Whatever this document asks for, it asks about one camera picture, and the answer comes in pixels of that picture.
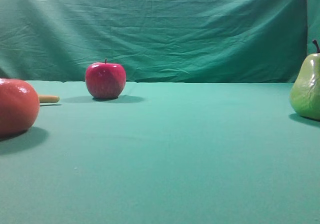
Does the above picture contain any red plastic apple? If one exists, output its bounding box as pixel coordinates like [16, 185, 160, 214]
[85, 59, 126, 100]

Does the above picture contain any yellow banana tip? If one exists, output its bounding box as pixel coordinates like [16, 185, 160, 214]
[38, 95, 60, 103]

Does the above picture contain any green table cloth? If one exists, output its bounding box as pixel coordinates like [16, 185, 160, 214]
[0, 81, 320, 224]

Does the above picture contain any green plastic pear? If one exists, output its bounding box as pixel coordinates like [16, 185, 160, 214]
[289, 39, 320, 120]

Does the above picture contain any green backdrop cloth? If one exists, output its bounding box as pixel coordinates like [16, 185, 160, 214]
[0, 0, 320, 83]

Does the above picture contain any orange plastic fruit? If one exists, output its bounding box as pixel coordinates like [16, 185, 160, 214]
[0, 78, 40, 137]

